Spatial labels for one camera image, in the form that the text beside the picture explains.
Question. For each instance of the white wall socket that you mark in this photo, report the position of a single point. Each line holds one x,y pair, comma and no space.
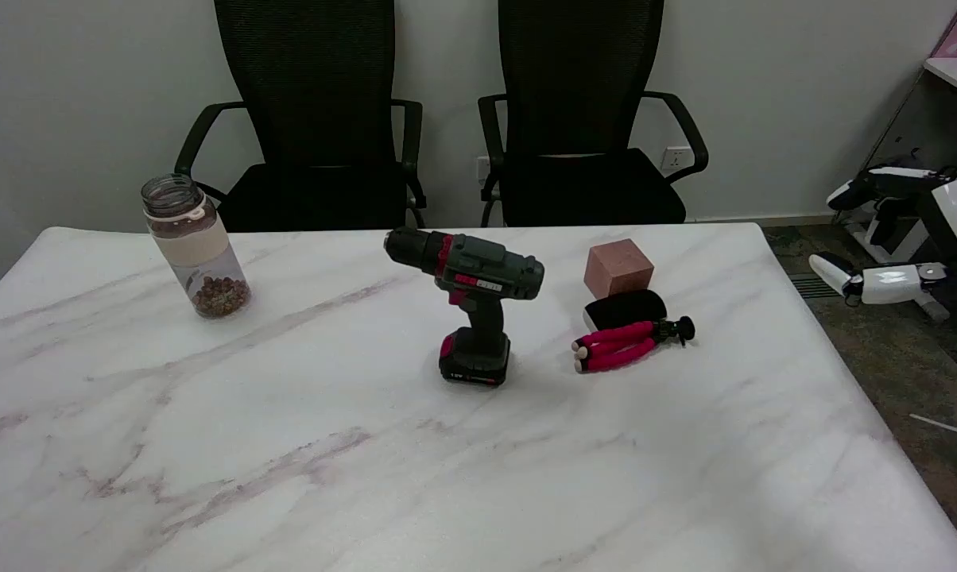
482,168
676,159

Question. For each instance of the floor vent grille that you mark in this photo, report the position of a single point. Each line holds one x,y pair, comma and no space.
814,286

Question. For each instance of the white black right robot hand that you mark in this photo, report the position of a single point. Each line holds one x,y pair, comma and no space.
892,284

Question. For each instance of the pink cube block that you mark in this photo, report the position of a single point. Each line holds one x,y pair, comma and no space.
617,270

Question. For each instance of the clear bottle with beige sleeve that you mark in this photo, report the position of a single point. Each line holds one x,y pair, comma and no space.
196,246

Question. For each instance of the black mesh office chair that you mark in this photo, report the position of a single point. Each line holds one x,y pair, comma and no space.
578,95
311,95

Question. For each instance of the black and white pouch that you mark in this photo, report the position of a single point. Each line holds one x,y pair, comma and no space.
625,308

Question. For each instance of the dark green red power screwdriver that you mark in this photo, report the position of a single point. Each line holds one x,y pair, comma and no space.
486,274

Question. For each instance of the pink flexible mini tripod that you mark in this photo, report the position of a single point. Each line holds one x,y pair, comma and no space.
617,348

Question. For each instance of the brown nuts pile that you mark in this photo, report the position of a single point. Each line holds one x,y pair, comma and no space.
221,295

